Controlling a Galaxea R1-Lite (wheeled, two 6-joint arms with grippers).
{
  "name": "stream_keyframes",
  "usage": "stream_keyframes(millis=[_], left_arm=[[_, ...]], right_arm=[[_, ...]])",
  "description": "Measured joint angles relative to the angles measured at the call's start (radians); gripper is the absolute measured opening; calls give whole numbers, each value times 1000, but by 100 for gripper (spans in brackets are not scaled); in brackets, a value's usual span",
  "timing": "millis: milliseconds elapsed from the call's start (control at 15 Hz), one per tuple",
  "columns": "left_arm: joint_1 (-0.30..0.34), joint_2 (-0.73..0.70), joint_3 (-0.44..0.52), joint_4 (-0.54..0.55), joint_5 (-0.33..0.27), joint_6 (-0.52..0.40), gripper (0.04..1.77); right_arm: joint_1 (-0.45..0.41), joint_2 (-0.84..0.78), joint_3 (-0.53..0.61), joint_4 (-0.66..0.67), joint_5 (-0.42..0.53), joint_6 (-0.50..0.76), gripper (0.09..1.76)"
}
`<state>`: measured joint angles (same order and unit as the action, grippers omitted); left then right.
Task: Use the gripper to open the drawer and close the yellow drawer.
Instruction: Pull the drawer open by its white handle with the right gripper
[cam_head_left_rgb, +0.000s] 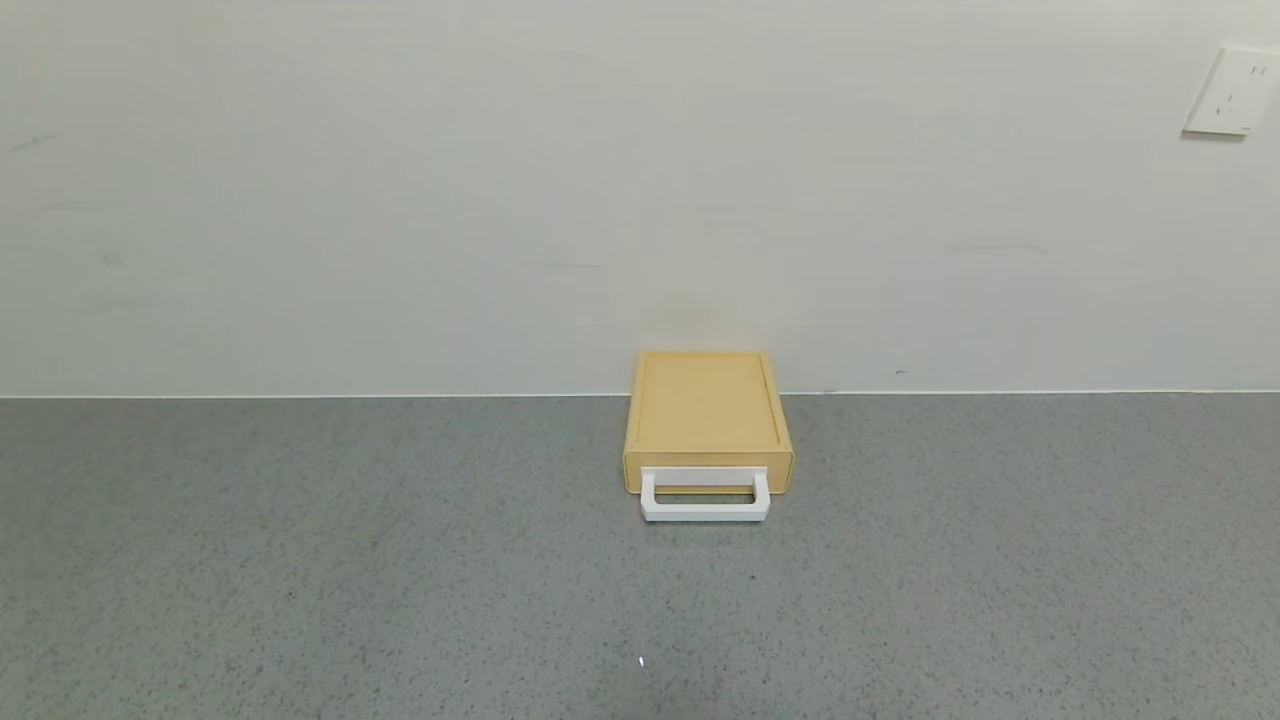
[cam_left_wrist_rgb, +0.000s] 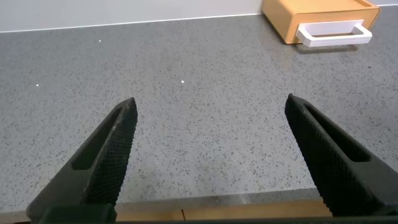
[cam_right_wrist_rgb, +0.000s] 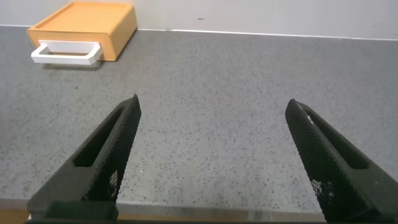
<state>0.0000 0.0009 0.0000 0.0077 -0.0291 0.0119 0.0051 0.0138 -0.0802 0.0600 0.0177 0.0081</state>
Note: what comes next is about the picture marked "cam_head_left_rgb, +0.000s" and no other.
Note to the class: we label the yellow drawer cabinet housing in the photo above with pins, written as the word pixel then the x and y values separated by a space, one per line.
pixel 705 405

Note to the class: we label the white wall socket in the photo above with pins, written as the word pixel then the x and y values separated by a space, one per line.
pixel 1230 92

